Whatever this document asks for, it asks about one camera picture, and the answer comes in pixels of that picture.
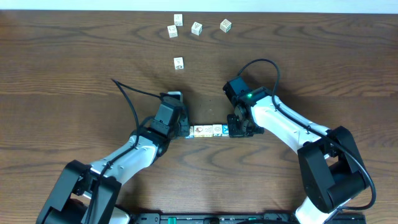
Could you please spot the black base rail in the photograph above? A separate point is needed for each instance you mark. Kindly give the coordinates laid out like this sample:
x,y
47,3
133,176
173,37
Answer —
x,y
156,218

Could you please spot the wooden block red picture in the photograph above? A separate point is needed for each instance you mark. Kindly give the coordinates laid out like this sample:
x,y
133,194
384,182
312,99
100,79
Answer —
x,y
198,131

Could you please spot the wooden block blue side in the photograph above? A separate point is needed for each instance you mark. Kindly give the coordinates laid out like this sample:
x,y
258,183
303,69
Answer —
x,y
191,133

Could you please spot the wooden block yellow side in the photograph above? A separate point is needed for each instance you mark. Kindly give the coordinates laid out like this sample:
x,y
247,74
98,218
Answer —
x,y
178,63

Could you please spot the wooden block teal side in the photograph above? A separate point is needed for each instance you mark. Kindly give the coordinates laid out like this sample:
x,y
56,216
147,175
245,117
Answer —
x,y
217,129

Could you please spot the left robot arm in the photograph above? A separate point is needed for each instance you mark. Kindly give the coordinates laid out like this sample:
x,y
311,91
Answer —
x,y
87,193

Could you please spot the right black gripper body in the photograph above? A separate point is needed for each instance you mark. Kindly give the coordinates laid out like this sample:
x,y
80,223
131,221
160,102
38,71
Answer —
x,y
237,128

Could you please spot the wooden block far right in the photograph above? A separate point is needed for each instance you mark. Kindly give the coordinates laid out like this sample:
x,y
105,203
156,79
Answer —
x,y
225,25

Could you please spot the wooden block top back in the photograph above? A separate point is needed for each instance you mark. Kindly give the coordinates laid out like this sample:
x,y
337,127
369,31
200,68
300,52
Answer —
x,y
178,19

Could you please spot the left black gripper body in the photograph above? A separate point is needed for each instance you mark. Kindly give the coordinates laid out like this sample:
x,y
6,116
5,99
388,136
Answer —
x,y
183,126

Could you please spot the wooden block red side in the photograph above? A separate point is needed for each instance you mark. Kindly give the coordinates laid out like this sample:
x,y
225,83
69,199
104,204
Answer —
x,y
172,30

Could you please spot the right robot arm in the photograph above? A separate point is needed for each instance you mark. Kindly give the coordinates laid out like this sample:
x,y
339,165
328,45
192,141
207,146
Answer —
x,y
331,167

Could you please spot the wooden block number three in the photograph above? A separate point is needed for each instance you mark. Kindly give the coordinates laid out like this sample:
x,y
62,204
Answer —
x,y
197,28

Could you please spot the blue top wooden block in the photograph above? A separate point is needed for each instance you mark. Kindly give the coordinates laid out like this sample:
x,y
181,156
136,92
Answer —
x,y
225,130

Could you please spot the plain cream wooden block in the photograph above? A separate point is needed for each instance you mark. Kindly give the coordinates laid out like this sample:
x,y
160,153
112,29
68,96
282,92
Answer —
x,y
208,131

